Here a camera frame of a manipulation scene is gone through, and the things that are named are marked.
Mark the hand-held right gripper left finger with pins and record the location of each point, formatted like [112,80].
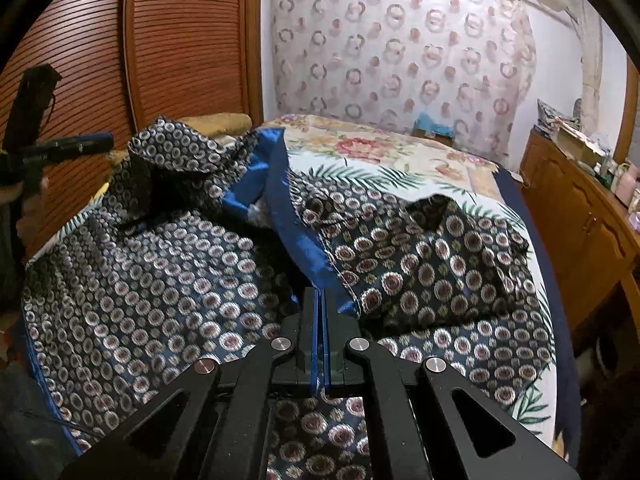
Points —
[307,340]

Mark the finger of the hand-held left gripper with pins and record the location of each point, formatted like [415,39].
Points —
[80,146]

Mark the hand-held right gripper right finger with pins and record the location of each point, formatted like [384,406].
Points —
[331,350]

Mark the navy patterned satin pajama top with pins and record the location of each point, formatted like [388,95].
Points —
[200,270]

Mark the person's left hand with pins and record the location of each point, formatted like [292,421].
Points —
[30,217]

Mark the wooden louvered wardrobe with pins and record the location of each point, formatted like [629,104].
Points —
[150,50]

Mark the beige pillow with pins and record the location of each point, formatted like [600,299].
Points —
[220,124]

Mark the navy bed sheet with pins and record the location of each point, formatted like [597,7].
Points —
[555,280]

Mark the cardboard box with blue cloth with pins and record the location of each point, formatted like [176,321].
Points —
[432,130]

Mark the wooden sideboard cabinet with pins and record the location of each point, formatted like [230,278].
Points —
[575,210]

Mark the circle patterned sheer curtain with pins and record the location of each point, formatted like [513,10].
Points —
[400,50]

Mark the open cardboard box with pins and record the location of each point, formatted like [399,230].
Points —
[580,145]

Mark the pink bottle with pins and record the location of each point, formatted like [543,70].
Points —
[629,182]

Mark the beige window curtain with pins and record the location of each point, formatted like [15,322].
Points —
[595,70]

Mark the wooden window frame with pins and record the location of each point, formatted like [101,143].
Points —
[627,110]

